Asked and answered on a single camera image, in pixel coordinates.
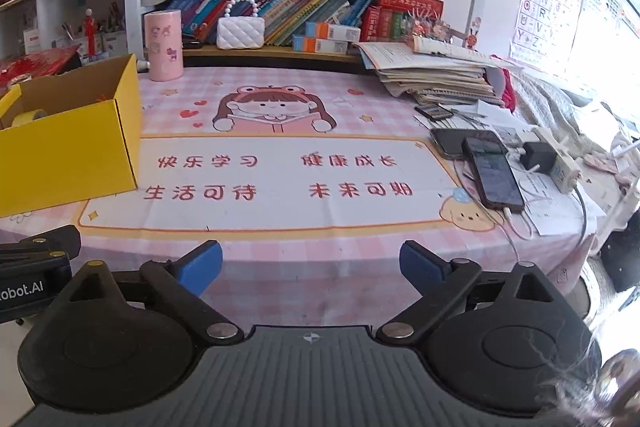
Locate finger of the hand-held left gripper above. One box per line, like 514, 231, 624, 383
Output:
0, 224, 82, 265

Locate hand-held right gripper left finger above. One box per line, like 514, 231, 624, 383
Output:
61, 239, 246, 344

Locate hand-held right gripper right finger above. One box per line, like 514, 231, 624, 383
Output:
375, 239, 566, 344

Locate yellow cardboard box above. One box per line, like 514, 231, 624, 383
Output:
0, 53, 142, 220

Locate yellow tape roll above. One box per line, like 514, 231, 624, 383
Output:
11, 108, 48, 128

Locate pink checked printed tablecloth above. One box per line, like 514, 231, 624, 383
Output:
0, 66, 608, 328

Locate black smartphone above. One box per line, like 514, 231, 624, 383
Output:
461, 136, 526, 211

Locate grey-edged smartphone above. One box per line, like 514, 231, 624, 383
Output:
431, 127, 507, 160

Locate loose white papers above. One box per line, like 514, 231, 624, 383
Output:
450, 107, 601, 238

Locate black charger plug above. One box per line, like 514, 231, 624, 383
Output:
520, 141, 558, 172

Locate white power strip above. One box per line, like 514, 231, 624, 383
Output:
532, 127, 583, 195

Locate red paper decorations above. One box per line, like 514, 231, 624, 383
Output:
0, 47, 83, 90

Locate stack of papers and workbooks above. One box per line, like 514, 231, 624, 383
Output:
357, 36, 523, 108

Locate red cloth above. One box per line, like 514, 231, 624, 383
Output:
487, 54, 517, 110

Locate grey blanket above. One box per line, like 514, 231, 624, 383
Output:
510, 72, 640, 228

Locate pens in white holders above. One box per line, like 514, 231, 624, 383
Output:
52, 2, 128, 62

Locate pink cylinder container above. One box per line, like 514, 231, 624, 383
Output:
144, 9, 183, 82

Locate white quilted handbag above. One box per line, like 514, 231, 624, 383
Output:
216, 0, 266, 50

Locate colourful acrylic ornament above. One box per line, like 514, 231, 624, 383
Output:
406, 9, 453, 44

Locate orange and blue carton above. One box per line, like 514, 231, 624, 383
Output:
292, 35, 349, 55
305, 22, 362, 42

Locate red and green thick books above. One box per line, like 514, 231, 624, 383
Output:
360, 6, 408, 42

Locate red dictionary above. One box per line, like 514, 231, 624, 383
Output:
375, 0, 445, 20

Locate row of colourful books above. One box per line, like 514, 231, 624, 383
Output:
141, 0, 376, 48

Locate white cable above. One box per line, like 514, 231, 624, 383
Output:
502, 162, 601, 258

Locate white wall chart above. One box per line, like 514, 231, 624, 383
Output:
580, 0, 640, 52

